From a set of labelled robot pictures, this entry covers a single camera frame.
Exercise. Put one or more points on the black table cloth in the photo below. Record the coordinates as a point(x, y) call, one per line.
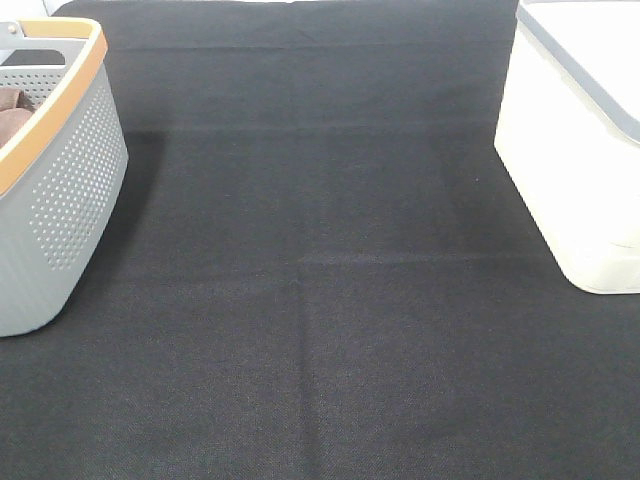
point(318, 267)

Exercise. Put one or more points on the grey perforated laundry basket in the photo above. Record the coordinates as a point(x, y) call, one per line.
point(61, 173)

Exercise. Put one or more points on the white basket with grey rim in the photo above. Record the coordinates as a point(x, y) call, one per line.
point(568, 135)

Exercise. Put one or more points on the brown towels in basket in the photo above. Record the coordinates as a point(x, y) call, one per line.
point(15, 110)

